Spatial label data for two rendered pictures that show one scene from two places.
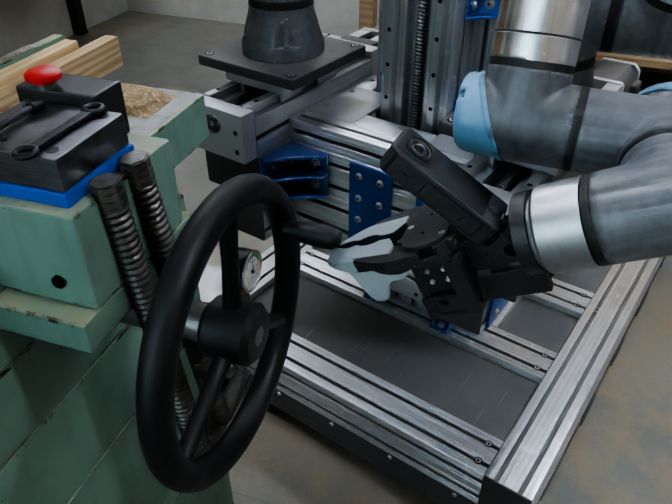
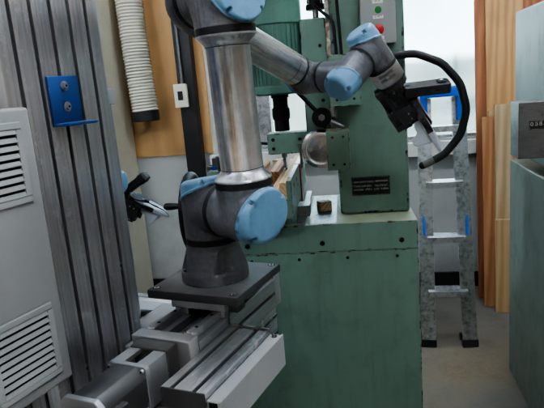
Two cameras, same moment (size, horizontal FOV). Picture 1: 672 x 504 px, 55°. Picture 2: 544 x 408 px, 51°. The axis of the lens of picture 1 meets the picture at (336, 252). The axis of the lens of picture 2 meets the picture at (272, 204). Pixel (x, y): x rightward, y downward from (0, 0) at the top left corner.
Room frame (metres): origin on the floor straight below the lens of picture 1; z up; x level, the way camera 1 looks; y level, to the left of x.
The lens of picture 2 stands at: (2.42, 0.01, 1.24)
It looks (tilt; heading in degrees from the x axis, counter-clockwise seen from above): 12 degrees down; 170
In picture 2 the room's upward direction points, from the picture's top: 5 degrees counter-clockwise
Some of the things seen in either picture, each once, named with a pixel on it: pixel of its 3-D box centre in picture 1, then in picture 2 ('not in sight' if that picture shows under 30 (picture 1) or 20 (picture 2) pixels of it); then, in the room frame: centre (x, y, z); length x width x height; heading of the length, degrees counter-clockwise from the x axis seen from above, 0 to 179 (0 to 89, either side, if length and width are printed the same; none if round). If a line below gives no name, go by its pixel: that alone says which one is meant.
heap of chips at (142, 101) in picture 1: (126, 94); not in sight; (0.75, 0.26, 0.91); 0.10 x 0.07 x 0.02; 72
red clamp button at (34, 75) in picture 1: (43, 74); not in sight; (0.52, 0.24, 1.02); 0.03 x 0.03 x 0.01
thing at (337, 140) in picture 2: not in sight; (338, 149); (0.75, 0.54, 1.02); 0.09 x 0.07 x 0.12; 162
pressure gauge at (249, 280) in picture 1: (241, 274); not in sight; (0.72, 0.13, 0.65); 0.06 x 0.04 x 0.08; 162
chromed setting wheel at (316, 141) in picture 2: not in sight; (320, 148); (0.70, 0.50, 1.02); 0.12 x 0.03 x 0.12; 72
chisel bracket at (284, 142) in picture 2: not in sight; (289, 144); (0.55, 0.43, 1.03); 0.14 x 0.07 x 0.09; 72
